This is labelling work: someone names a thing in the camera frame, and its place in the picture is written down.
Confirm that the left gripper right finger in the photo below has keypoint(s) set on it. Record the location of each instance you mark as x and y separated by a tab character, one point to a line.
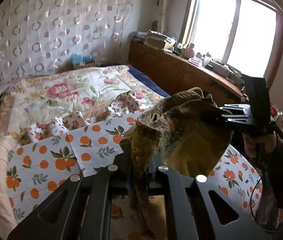
196	209

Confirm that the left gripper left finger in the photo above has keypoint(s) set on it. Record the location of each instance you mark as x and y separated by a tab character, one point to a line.
80	208

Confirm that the brown patterned sunflower shirt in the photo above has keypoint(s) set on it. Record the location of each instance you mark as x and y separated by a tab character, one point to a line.
186	130

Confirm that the right hand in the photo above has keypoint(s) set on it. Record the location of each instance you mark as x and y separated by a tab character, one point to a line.
260	148

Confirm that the orange-print white bedsheet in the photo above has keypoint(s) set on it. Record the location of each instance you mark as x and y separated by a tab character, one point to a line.
75	145

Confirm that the bright window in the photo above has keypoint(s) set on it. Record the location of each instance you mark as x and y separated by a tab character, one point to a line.
246	35

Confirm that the wooden headboard shelf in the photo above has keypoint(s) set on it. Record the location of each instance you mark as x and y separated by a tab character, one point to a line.
174	74

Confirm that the pink figurine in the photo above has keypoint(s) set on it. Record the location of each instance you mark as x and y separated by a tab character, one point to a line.
189	52

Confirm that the floral quilt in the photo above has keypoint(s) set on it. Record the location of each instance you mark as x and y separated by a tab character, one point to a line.
38	101

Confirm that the navy blue blanket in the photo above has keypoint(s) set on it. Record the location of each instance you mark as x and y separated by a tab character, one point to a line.
147	81

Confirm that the stack of books and papers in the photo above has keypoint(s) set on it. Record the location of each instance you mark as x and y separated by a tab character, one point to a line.
154	39

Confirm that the blue tissue box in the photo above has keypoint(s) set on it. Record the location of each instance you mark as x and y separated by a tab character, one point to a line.
80	61

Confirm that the white circle-patterned curtain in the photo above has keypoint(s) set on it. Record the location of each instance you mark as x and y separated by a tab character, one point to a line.
39	37

